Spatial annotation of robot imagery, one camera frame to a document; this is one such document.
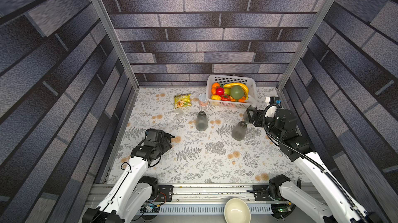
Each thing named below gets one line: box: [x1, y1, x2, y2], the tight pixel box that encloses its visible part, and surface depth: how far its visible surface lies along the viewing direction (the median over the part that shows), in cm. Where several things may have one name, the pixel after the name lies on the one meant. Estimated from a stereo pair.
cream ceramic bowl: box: [223, 198, 252, 223], surface depth 68 cm
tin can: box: [197, 92, 209, 107], surface depth 108 cm
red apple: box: [216, 87, 225, 96], surface depth 109 cm
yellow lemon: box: [210, 94, 222, 101], surface depth 108 cm
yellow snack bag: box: [173, 93, 192, 109], surface depth 109 cm
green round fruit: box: [230, 85, 245, 100], surface depth 103 cm
